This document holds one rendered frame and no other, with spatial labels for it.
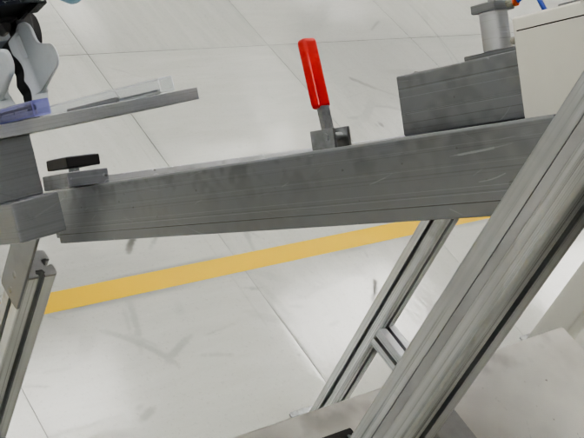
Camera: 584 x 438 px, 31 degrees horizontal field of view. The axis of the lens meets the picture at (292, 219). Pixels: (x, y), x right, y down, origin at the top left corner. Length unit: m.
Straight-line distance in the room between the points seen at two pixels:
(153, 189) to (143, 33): 1.96
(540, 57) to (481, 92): 0.07
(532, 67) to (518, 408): 0.78
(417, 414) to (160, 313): 1.46
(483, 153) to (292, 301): 1.64
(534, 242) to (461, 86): 0.17
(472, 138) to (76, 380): 1.39
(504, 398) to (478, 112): 0.71
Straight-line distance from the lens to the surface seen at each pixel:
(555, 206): 0.64
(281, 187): 0.89
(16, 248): 1.25
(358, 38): 3.42
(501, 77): 0.76
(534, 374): 1.50
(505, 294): 0.68
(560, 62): 0.70
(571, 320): 2.03
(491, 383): 1.44
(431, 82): 0.80
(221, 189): 0.96
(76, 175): 1.15
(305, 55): 0.90
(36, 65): 0.99
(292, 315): 2.30
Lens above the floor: 1.52
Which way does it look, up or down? 37 degrees down
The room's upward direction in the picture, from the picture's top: 26 degrees clockwise
